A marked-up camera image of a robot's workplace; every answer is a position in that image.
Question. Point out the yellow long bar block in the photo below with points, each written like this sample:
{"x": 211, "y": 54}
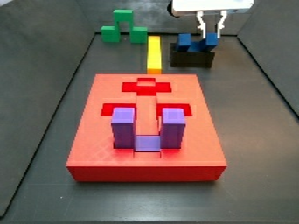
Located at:
{"x": 153, "y": 55}

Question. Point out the purple U-shaped block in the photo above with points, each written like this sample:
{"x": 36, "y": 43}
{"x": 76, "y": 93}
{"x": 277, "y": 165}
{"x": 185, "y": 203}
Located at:
{"x": 140, "y": 131}

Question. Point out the red base block with slots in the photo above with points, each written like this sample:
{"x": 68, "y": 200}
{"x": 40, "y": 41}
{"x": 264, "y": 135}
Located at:
{"x": 95, "y": 161}

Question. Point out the green stepped arch block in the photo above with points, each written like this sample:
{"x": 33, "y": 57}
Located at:
{"x": 123, "y": 24}

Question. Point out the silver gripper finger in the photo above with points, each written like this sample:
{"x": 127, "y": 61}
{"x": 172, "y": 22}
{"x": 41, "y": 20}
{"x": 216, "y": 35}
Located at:
{"x": 223, "y": 14}

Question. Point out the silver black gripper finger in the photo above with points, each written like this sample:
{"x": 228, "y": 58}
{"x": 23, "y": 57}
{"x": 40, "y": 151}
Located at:
{"x": 201, "y": 26}

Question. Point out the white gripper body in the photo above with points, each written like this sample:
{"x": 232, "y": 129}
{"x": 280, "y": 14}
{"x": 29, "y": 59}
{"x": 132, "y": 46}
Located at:
{"x": 209, "y": 5}

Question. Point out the blue U-shaped block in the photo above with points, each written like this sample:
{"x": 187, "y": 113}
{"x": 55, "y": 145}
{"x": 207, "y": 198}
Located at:
{"x": 185, "y": 45}

